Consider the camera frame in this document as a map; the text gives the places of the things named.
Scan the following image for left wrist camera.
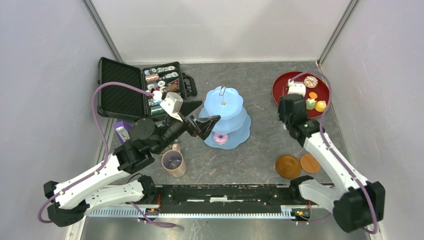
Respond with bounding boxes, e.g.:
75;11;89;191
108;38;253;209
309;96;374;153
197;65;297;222
160;92;183;122

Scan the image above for dark wooden coaster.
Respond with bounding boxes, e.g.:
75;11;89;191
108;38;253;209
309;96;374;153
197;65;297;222
275;154;302;179

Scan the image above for blue three-tier cake stand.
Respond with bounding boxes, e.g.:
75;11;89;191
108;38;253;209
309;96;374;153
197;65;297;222
198;85;252;150

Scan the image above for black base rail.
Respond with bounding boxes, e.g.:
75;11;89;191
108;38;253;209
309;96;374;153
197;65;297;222
135;180;316;223

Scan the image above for light wooden coaster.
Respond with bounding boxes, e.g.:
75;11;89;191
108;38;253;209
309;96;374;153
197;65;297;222
299;153;321;174

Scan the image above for black open case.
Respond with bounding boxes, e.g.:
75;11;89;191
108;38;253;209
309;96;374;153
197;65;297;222
96;57;197;122

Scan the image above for red round tray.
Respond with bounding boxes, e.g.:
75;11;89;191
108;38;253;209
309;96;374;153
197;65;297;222
272;71;330;119

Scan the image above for pink frosted donut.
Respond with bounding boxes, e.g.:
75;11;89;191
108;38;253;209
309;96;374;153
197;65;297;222
213;133;229;145

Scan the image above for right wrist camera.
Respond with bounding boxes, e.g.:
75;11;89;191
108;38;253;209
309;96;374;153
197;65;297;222
287;81;306;97

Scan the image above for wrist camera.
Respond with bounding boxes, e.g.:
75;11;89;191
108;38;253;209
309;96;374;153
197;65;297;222
287;81;306;97
160;92;183;122

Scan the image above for green cupcake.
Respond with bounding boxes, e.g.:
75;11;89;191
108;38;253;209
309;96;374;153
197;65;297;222
305;98;318;110

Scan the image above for yellow cupcake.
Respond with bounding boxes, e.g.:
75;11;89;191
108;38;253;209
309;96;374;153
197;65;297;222
314;100;327;113

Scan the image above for white sprinkled donut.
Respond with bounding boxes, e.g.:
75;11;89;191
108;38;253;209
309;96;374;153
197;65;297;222
303;75;319;89

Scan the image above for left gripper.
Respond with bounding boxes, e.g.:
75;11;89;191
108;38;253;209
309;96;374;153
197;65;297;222
151;99;221;155

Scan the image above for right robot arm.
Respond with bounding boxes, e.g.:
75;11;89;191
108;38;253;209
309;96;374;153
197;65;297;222
278;93;386;234

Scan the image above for purple box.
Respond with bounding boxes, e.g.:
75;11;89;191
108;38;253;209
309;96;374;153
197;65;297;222
113;121;133;145

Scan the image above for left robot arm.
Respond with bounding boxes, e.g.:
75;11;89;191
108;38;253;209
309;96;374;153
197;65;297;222
38;100;221;227

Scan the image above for pink mug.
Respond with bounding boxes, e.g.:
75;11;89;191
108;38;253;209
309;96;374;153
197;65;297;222
161;143;187;178

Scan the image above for small orange cookie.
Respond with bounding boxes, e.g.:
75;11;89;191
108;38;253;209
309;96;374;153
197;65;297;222
308;91;318;100

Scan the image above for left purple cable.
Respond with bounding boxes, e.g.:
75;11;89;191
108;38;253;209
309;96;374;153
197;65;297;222
37;81;163;225

